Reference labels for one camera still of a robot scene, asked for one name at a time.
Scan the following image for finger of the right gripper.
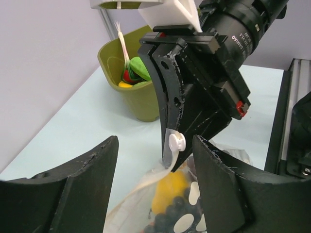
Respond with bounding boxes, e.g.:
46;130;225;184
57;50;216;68
173;106;231;173
137;45;187;170

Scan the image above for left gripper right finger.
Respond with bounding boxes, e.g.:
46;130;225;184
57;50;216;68
192;135;311;233

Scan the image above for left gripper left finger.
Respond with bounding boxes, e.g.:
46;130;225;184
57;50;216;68
0;136;119;233

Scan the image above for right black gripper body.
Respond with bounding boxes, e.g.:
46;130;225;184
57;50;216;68
140;28;250;136

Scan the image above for yellow fake lemon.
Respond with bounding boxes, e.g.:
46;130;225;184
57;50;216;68
151;170;189;215

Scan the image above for clear zip top bag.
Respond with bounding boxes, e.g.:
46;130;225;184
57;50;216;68
103;132;253;233

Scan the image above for dark fake grapes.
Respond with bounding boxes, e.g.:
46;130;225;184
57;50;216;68
138;157;207;233

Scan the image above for green cucumber in bin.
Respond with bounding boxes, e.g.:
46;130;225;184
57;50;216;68
130;56;151;82

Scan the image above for olive green plastic bin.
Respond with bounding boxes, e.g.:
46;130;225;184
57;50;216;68
98;38;159;122

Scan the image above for yellow banana in bin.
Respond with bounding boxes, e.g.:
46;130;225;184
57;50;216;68
118;81;133;88

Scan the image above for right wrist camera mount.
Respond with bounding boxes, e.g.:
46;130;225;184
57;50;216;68
89;0;202;33

